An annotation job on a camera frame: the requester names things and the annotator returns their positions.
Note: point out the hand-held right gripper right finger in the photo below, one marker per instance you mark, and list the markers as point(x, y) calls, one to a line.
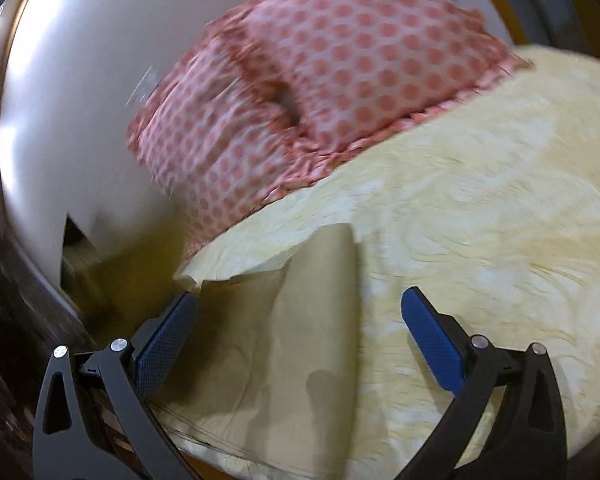
point(432, 335)

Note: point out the beige pants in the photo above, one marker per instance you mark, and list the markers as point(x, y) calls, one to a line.
point(300, 340)

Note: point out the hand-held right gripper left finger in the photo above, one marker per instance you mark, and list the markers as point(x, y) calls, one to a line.
point(162, 345)

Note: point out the red dotted pillow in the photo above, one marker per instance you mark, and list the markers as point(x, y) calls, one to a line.
point(215, 160)
point(375, 50)

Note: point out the yellow patterned bed sheet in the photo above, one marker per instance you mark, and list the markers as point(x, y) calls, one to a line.
point(460, 240)

